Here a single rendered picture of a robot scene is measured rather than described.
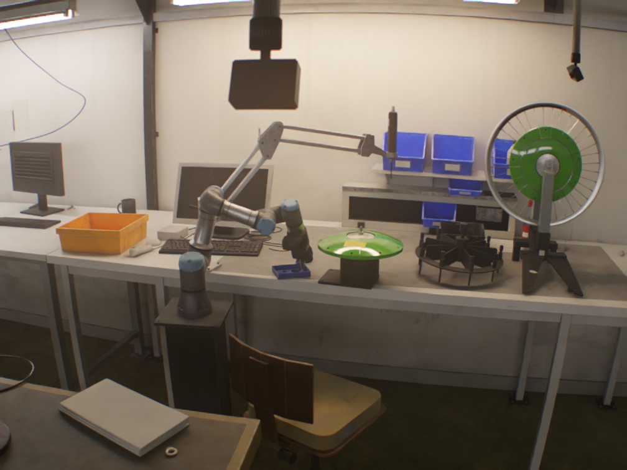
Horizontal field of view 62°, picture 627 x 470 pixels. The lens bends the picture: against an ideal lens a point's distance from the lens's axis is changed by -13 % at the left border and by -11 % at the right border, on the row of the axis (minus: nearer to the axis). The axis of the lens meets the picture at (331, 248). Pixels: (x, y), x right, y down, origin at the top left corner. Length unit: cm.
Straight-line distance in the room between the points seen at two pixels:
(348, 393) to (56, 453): 114
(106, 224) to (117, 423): 184
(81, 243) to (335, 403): 138
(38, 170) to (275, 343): 175
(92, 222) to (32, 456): 193
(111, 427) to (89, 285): 275
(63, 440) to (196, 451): 29
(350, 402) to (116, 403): 94
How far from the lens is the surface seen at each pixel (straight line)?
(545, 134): 240
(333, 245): 208
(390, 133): 237
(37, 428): 130
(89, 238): 268
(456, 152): 295
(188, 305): 206
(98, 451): 120
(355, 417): 191
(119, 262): 251
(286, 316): 335
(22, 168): 371
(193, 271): 202
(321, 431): 184
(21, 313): 444
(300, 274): 223
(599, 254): 287
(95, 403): 131
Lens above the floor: 167
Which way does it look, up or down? 17 degrees down
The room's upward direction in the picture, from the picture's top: 1 degrees clockwise
